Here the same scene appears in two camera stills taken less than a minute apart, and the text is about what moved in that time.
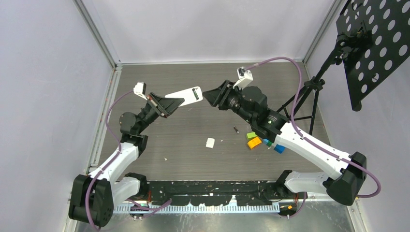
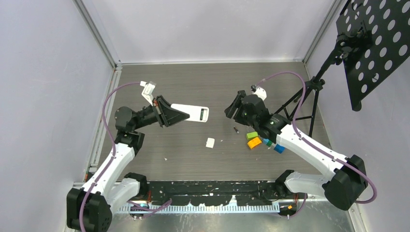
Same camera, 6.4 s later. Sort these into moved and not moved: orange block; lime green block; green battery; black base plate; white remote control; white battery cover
Moved: green battery; white remote control
Not moved: black base plate; lime green block; orange block; white battery cover
